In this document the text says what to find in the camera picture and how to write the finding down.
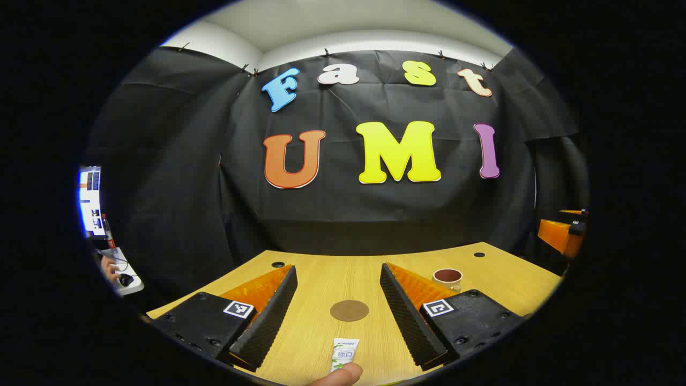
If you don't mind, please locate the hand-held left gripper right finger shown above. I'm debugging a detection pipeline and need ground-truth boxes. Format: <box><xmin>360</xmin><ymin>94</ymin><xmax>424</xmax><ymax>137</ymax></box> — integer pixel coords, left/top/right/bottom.
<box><xmin>380</xmin><ymin>262</ymin><xmax>524</xmax><ymax>372</ymax></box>

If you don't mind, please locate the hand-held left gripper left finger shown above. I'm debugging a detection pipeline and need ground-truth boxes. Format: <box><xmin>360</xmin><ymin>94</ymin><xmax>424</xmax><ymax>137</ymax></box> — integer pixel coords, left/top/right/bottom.
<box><xmin>152</xmin><ymin>264</ymin><xmax>299</xmax><ymax>372</ymax></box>

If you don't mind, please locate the beige cup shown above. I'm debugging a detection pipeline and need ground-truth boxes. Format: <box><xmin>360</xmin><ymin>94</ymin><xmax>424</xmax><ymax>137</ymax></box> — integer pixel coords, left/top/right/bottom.
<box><xmin>432</xmin><ymin>268</ymin><xmax>464</xmax><ymax>293</ymax></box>

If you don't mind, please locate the round brown coaster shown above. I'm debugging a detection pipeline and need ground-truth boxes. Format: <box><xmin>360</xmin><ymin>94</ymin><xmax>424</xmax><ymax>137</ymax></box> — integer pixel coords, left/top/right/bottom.
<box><xmin>330</xmin><ymin>300</ymin><xmax>370</xmax><ymax>322</ymax></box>

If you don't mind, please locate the white toothpaste tube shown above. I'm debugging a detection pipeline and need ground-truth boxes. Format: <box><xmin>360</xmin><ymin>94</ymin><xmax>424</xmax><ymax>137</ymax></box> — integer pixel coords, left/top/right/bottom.
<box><xmin>329</xmin><ymin>338</ymin><xmax>360</xmax><ymax>374</ymax></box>

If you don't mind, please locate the wooden desktop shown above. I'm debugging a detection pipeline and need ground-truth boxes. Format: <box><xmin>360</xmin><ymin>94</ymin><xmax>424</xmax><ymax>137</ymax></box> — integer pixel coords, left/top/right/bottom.
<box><xmin>146</xmin><ymin>241</ymin><xmax>563</xmax><ymax>386</ymax></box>

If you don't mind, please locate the black backdrop cloth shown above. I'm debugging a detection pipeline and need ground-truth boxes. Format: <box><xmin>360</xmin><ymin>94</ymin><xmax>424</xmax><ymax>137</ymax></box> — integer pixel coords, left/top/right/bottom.
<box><xmin>80</xmin><ymin>46</ymin><xmax>590</xmax><ymax>301</ymax></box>

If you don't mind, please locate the white side desk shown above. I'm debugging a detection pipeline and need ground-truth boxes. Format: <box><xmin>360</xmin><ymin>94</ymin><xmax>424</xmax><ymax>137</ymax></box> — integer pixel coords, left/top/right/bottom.
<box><xmin>99</xmin><ymin>247</ymin><xmax>145</xmax><ymax>296</ymax></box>

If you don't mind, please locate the computer monitor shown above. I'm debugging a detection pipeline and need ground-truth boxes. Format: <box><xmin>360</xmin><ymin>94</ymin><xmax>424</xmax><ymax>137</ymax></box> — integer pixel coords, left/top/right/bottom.
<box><xmin>79</xmin><ymin>166</ymin><xmax>103</xmax><ymax>237</ymax></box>

